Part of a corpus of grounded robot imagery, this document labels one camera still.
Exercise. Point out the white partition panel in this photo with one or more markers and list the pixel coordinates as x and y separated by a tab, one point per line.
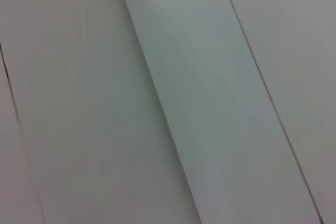
199	90

